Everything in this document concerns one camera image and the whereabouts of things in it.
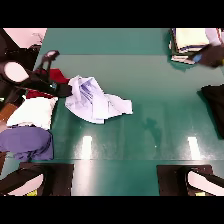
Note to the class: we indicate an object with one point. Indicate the purple garment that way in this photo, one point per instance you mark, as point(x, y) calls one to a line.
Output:
point(25, 141)

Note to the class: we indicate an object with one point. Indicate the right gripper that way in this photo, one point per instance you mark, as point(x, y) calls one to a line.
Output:
point(210, 56)

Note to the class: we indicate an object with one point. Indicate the black garment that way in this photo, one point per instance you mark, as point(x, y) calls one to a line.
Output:
point(216, 106)

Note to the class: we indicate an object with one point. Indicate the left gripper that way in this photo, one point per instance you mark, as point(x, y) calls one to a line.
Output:
point(61, 90)

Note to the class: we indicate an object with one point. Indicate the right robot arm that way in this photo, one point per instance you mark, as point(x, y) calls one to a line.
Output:
point(203, 181)

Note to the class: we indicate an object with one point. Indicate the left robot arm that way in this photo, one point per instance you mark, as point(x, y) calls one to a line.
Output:
point(15, 71)

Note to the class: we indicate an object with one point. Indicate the red garment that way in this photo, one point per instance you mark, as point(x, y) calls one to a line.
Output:
point(60, 76)

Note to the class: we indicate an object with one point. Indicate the white folded garment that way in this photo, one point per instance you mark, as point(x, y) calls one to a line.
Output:
point(190, 37)

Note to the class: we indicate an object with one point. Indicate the heap of clothes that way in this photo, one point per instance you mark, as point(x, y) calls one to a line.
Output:
point(180, 56)

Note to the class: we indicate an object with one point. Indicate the white and blue shirt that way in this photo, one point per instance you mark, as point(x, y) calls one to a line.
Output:
point(91, 100)

